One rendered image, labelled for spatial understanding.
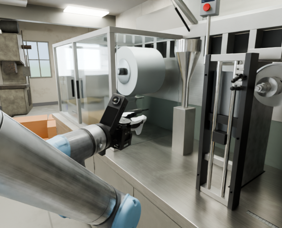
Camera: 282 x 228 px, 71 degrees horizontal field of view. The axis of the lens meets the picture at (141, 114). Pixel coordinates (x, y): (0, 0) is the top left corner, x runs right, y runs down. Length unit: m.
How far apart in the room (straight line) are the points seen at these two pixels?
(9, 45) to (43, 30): 1.65
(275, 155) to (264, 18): 0.67
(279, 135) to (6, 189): 1.11
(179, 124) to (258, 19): 0.64
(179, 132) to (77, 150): 0.79
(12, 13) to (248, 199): 6.65
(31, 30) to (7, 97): 2.44
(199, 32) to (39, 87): 6.87
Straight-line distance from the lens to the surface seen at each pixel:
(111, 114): 0.55
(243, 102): 0.70
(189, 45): 1.07
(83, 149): 0.47
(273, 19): 1.19
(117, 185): 1.21
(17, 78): 7.03
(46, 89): 7.82
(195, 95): 1.39
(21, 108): 6.64
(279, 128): 1.18
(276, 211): 0.92
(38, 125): 3.83
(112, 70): 1.12
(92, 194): 0.33
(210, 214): 0.81
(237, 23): 1.26
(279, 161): 1.22
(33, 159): 0.25
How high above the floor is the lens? 1.40
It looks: 14 degrees down
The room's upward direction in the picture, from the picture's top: straight up
